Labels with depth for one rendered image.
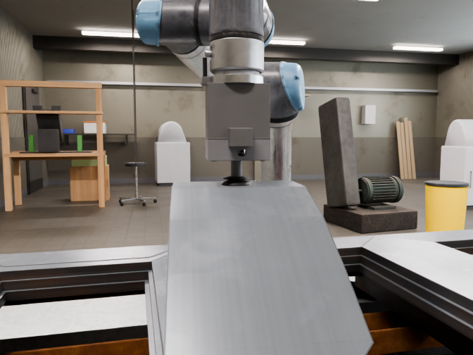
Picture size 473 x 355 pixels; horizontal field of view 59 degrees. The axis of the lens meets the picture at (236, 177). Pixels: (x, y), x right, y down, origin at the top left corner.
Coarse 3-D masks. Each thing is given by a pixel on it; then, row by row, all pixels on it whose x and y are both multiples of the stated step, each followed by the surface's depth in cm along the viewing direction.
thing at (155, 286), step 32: (160, 256) 83; (352, 256) 89; (0, 288) 72; (32, 288) 75; (64, 288) 75; (96, 288) 77; (128, 288) 78; (160, 288) 66; (416, 288) 72; (160, 320) 54; (448, 320) 64; (160, 352) 49
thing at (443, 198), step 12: (432, 180) 442; (444, 180) 442; (432, 192) 419; (444, 192) 410; (456, 192) 408; (432, 204) 420; (444, 204) 412; (456, 204) 409; (432, 216) 422; (444, 216) 413; (456, 216) 411; (432, 228) 423; (444, 228) 415; (456, 228) 413
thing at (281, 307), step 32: (192, 288) 40; (224, 288) 40; (256, 288) 40; (288, 288) 40; (320, 288) 41; (352, 288) 41; (192, 320) 37; (224, 320) 37; (256, 320) 37; (288, 320) 38; (320, 320) 38; (352, 320) 38
